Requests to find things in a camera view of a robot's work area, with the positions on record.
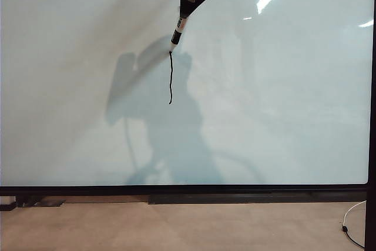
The black stand post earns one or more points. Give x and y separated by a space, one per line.
370 218

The long black floor base bar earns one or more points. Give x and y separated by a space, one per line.
235 199

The black stand foot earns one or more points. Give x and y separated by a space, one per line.
7 207

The white glass whiteboard black frame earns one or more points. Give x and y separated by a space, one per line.
88 86

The black marker line drawing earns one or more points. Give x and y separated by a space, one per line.
170 80

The black caster bracket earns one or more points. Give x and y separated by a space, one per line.
26 202

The black and white marker pen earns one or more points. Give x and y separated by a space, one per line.
176 35

